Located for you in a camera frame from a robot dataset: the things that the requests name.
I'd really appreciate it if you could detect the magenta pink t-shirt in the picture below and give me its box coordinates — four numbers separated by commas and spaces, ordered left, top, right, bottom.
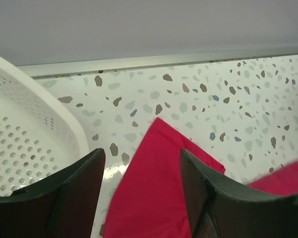
103, 118, 298, 238

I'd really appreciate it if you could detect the white perforated plastic basket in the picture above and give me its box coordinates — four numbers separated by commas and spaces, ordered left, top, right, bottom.
0, 57, 89, 196

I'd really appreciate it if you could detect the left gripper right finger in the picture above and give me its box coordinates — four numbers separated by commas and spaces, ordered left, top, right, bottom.
180, 149, 298, 238

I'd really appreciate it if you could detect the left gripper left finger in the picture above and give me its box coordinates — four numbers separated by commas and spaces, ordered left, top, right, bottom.
0, 148, 106, 238

